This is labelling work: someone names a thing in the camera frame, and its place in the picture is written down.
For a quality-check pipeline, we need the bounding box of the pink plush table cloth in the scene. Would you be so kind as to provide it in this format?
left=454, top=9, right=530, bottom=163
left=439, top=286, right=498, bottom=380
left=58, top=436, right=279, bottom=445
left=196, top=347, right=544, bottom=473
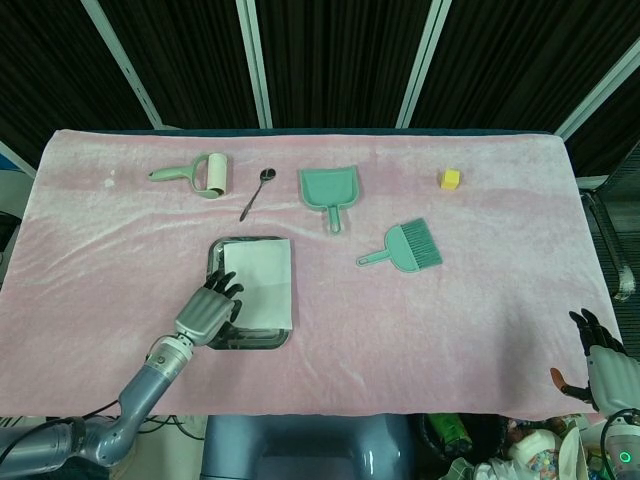
left=0, top=128, right=627, bottom=417

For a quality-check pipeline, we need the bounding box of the white cloth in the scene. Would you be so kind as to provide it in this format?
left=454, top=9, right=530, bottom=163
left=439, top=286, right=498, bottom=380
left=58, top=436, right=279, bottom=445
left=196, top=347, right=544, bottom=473
left=222, top=238, right=293, bottom=331

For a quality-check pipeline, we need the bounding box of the metal spoon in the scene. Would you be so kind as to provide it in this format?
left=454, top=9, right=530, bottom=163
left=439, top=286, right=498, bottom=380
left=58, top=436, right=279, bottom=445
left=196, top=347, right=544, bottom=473
left=238, top=167, right=278, bottom=221

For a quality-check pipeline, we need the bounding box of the green hand brush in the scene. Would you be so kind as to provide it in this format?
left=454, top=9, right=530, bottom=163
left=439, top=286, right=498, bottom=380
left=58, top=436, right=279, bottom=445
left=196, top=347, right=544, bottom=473
left=355, top=216, right=444, bottom=274

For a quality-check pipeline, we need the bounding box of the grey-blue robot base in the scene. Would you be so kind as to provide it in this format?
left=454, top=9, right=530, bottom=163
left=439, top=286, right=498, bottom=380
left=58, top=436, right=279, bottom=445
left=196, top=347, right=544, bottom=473
left=198, top=413, right=417, bottom=480

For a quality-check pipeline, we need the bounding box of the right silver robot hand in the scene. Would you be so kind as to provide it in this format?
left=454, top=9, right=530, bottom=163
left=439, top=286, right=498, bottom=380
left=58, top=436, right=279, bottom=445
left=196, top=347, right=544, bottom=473
left=550, top=307, right=640, bottom=414

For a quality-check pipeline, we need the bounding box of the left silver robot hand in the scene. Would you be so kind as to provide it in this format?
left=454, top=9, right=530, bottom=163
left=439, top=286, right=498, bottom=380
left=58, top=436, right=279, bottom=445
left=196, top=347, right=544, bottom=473
left=173, top=270, right=245, bottom=347

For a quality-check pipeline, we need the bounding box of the metal tray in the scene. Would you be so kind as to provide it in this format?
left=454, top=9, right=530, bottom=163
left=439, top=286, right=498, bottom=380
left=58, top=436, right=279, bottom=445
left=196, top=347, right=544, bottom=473
left=201, top=236, right=295, bottom=352

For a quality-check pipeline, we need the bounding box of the green lint roller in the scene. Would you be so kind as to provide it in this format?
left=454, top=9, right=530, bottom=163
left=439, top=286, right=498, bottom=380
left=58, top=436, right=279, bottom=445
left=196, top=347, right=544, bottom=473
left=147, top=152, right=232, bottom=199

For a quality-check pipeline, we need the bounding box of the white plastic jar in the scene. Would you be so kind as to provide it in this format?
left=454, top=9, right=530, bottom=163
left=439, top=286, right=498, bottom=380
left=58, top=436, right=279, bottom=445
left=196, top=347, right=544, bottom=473
left=508, top=430, right=560, bottom=464

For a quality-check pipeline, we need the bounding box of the green dustpan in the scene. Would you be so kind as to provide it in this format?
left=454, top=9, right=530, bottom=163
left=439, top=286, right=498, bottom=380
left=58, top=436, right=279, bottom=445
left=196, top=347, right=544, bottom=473
left=298, top=164, right=361, bottom=235

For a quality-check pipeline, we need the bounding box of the green bottle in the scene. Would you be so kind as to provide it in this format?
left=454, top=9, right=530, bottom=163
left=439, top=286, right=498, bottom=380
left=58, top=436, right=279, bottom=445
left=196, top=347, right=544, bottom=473
left=433, top=414, right=475, bottom=457

